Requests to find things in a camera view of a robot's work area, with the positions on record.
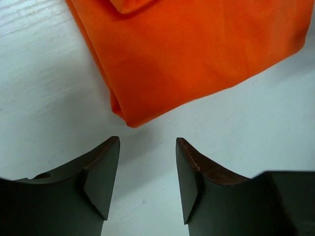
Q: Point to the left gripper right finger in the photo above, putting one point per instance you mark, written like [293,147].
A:
[219,202]

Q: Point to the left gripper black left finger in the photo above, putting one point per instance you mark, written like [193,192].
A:
[70,200]

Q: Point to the orange t shirt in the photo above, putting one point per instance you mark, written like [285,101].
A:
[156,55]

